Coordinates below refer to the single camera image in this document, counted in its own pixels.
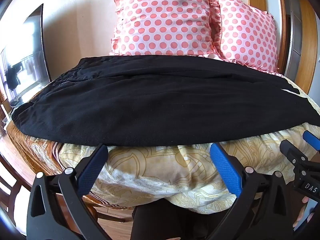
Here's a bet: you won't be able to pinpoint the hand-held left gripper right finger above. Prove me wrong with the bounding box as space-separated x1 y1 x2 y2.
205 142 294 240

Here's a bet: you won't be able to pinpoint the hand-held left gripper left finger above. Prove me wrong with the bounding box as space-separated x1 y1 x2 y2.
27 144 118 240

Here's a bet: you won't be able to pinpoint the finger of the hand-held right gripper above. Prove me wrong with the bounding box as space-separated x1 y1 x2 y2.
279 139 309 166
302 130 320 152

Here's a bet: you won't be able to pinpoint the black pants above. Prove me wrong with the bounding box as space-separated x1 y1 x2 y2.
11 54 320 147

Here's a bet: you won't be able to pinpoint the person's right hand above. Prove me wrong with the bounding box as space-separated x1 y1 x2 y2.
292 196 316 230

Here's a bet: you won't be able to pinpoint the yellow patterned bedspread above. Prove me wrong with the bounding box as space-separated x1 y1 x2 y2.
6 76 320 209

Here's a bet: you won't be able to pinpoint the person's legs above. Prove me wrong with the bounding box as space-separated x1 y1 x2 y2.
130 199 227 240

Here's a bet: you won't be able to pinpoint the dark wooden chair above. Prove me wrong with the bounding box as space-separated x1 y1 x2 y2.
0 140 34 217

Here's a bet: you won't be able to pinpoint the wooden headboard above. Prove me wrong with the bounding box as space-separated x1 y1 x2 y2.
246 0 320 95

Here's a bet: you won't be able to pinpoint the small pink polka dot pillow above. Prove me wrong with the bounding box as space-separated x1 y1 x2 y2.
212 0 280 74

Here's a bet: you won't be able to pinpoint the flat screen television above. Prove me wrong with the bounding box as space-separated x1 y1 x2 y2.
0 4 52 108

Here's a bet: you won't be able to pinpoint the large pink polka dot pillow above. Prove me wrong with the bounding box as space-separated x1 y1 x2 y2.
109 0 220 57

